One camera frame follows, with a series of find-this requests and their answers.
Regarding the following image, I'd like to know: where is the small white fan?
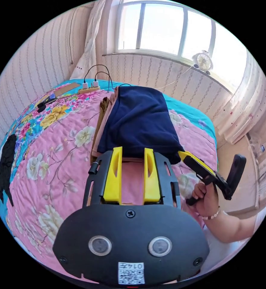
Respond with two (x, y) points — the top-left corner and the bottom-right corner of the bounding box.
(192, 50), (214, 75)

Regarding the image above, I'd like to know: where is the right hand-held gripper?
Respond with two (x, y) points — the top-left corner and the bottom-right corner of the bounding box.
(177, 151), (235, 206)

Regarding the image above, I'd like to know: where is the bed with floral quilt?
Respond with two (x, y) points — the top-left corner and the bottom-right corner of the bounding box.
(0, 78), (219, 284)

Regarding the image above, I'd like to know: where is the white fan cable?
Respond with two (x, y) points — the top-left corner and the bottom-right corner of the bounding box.
(157, 66), (194, 89)

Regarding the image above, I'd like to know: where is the pale pink curtain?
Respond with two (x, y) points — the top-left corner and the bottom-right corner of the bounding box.
(69, 0), (107, 81)
(213, 45), (266, 145)

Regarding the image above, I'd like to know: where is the black garment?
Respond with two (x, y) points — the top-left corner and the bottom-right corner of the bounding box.
(0, 133), (18, 207)

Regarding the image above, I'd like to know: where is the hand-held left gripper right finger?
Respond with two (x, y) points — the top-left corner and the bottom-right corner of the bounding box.
(143, 148), (164, 203)

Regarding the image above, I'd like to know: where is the person's right hand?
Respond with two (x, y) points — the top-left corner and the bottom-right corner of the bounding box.
(192, 181), (222, 221)

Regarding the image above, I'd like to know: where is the person's right forearm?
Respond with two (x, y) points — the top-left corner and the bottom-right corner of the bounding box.
(202, 209), (261, 244)

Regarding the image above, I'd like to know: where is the brown cardboard sheet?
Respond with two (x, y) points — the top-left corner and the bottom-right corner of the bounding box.
(52, 82), (81, 98)

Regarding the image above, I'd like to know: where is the small black device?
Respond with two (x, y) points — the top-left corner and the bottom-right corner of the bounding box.
(37, 95), (57, 113)

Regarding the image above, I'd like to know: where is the dark blue short sleeve shirt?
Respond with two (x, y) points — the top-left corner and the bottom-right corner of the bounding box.
(96, 85), (185, 165)

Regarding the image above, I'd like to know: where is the power strip with chargers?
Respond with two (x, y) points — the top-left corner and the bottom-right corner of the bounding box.
(78, 81), (101, 95)

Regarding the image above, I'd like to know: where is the pile of clothes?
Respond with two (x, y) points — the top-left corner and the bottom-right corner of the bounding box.
(90, 87), (145, 165)

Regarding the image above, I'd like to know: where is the black charging cable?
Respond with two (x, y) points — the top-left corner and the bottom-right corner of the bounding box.
(84, 64), (131, 91)

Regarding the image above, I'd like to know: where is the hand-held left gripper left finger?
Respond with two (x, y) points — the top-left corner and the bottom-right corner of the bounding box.
(102, 146), (123, 203)

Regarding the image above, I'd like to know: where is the window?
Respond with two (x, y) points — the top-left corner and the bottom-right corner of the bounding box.
(102, 0), (237, 95)

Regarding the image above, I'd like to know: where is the person's body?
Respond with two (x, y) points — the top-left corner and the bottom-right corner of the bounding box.
(198, 211), (266, 278)

